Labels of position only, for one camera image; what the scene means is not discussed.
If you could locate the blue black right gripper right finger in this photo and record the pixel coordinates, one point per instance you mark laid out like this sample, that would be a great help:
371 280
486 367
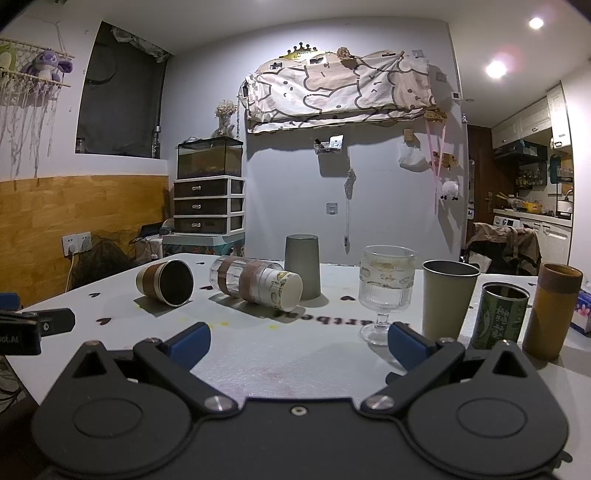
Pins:
428 364

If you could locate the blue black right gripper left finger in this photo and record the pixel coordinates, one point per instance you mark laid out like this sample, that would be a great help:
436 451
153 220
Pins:
167 364

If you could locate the white paper cup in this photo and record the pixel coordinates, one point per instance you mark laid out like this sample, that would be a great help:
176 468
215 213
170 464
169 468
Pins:
280 289

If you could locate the grey-green paper cup upright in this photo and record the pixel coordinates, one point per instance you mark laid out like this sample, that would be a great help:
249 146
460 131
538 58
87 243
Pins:
448 290

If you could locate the brown banded cup lying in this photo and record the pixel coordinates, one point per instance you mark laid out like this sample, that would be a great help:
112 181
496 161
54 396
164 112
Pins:
169 282

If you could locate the tall brown cork-top cup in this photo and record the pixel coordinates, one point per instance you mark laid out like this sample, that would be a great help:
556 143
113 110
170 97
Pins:
555 299

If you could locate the green printed tin can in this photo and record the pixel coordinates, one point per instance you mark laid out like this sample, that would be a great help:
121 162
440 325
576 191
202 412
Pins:
500 315

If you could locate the ribbed stemmed glass goblet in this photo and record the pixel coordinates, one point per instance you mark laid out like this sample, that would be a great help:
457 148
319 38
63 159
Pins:
387 275

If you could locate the clear glass with brown bands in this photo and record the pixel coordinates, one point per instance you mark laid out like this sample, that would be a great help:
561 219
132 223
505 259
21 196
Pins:
239 277

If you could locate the chair with draped clothes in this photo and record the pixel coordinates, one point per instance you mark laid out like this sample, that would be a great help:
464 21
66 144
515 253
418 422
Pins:
504 250

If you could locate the black clamp device at left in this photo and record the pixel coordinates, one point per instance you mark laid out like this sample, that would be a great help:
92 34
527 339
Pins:
21 332

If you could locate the white plastic drawer unit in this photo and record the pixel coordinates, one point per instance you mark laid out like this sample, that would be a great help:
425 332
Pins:
209 205

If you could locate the blue tissue box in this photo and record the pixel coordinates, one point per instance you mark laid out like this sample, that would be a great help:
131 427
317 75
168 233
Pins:
581 319

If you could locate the grey tumbler upside down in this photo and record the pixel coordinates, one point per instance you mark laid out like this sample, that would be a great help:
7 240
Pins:
302 256

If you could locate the white plush sheep toy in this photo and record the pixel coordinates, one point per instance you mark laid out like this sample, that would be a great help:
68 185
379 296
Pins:
450 191

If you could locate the white face mask hanging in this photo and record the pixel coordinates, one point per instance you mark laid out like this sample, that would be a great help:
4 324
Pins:
412 159

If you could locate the glass fish tank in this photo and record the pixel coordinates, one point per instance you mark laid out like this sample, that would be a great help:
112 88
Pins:
209 157

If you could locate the dark window blackout panel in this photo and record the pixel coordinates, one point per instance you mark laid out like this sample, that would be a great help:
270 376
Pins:
121 99

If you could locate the dried flower bouquet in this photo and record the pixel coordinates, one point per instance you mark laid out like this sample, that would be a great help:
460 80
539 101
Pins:
224 112

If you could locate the purple plush toy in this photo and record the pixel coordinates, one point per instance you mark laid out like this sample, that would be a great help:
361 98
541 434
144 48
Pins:
49 66

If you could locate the white wall power socket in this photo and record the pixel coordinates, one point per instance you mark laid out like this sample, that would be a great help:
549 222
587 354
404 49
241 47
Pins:
76 243

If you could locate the patterned cloth wall cover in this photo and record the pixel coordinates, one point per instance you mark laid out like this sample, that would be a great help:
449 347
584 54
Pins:
336 88

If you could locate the macrame wall hanging shelf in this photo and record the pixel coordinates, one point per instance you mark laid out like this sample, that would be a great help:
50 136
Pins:
28 106

